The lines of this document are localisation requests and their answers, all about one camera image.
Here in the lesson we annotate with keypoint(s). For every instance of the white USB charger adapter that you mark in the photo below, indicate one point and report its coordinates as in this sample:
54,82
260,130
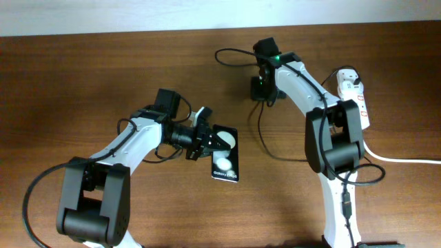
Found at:
349,83

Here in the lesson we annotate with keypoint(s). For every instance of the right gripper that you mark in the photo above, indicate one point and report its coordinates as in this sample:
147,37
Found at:
255,94

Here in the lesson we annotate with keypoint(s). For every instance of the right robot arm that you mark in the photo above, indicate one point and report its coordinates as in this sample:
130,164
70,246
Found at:
333,134

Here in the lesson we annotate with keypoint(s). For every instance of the white power strip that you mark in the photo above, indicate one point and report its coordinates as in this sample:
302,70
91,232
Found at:
364,117

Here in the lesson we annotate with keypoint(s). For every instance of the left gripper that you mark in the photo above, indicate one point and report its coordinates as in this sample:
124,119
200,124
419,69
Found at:
202,144

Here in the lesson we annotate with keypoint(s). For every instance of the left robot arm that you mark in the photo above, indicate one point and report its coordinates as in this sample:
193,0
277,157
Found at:
94,208

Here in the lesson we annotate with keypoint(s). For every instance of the black smartphone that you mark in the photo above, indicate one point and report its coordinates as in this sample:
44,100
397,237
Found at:
225,164

